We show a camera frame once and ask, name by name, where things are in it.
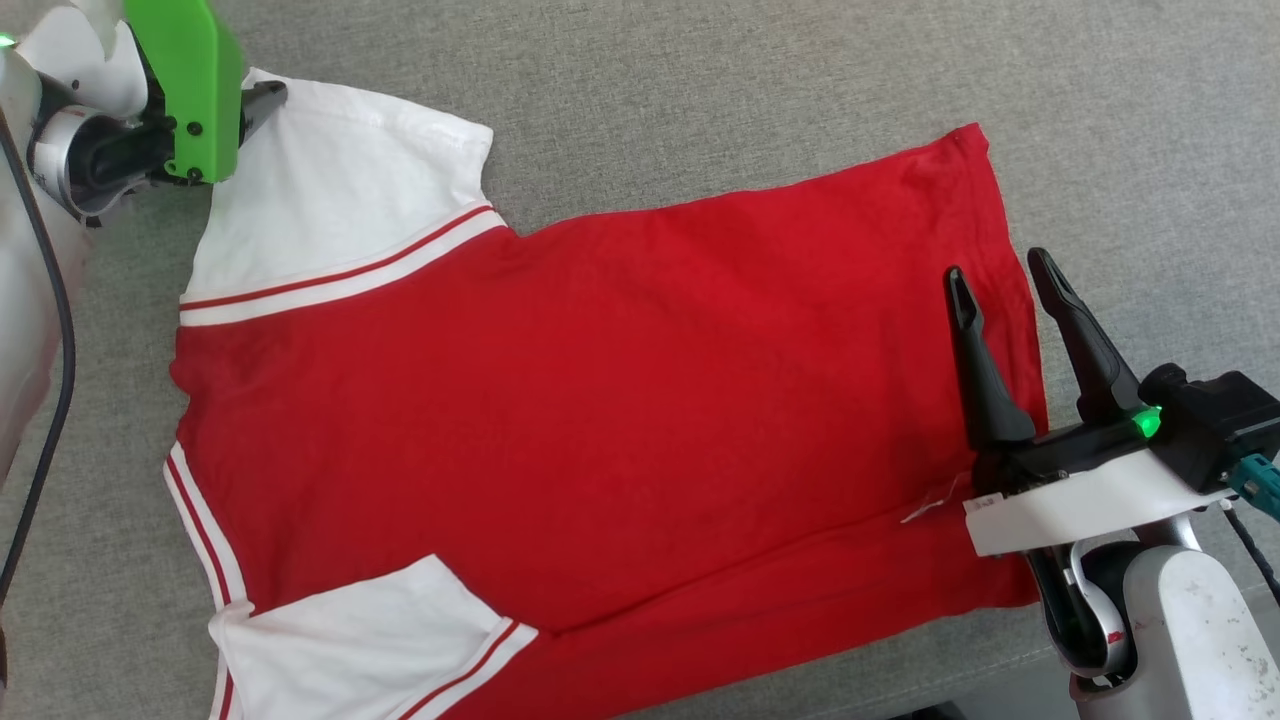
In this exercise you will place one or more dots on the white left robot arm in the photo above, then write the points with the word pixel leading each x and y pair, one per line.
pixel 80 60

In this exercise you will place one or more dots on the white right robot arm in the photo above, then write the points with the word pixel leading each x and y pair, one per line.
pixel 1190 620

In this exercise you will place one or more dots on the red and white t-shirt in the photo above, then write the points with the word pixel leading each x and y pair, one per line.
pixel 600 400

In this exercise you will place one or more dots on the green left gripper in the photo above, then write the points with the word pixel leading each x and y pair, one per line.
pixel 195 90

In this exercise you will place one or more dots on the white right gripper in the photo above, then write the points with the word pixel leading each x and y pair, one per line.
pixel 1080 500

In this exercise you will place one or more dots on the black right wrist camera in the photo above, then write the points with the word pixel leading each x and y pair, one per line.
pixel 1215 415

